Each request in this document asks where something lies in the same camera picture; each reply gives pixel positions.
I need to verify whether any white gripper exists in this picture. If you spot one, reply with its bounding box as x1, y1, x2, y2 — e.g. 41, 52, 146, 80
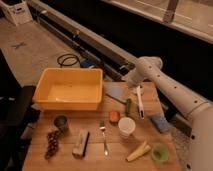
122, 69, 144, 88

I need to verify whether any blue grey towel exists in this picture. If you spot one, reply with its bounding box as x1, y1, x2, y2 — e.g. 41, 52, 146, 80
104, 82, 127, 104

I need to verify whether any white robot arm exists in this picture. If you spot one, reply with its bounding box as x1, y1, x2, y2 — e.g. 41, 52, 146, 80
124, 57, 213, 171

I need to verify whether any green cucumber toy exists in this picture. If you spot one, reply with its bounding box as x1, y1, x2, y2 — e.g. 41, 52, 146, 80
125, 98, 132, 116

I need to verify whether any white paper cup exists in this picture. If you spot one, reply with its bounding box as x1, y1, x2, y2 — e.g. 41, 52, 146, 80
118, 117, 136, 138

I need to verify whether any blue sponge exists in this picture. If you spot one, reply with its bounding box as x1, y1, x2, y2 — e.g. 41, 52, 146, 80
150, 114, 171, 133

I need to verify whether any blue object on floor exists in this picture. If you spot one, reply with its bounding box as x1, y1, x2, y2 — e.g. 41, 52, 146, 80
80, 59, 94, 68

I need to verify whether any silver fork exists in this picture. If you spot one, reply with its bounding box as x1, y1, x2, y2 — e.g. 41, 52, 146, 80
99, 121, 109, 156

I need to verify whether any yellow banana toy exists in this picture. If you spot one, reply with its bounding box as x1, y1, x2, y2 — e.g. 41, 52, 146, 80
126, 141, 151, 162

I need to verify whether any wooden blackboard eraser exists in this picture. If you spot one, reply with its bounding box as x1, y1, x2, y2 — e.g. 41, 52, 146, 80
72, 129, 90, 158

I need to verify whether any green plastic cup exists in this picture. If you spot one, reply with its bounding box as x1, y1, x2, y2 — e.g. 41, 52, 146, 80
151, 143, 169, 163

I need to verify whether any yellow plastic bin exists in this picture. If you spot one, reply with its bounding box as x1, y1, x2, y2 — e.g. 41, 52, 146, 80
33, 68, 103, 110

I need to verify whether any small metal cup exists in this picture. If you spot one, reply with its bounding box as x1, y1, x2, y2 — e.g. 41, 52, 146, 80
54, 115, 69, 132

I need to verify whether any purple grapes toy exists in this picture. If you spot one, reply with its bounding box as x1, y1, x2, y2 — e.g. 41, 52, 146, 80
45, 130, 60, 160

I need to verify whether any black chair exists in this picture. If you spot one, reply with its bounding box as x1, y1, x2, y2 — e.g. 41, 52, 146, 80
0, 49, 40, 171

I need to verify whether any white storage crate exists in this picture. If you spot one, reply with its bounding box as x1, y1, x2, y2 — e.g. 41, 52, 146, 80
0, 0, 33, 26

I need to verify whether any black coiled cable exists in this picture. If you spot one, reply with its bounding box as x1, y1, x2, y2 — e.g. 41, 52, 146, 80
56, 53, 81, 68

